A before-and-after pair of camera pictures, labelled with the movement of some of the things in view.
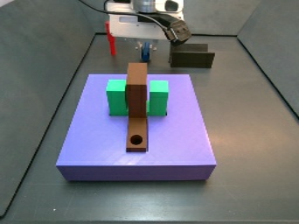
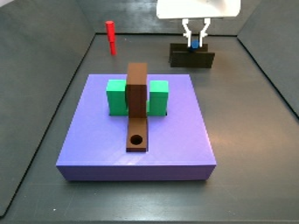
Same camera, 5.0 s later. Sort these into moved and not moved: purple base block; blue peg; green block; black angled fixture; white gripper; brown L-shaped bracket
Moved: white gripper; blue peg
Not moved: brown L-shaped bracket; green block; black angled fixture; purple base block
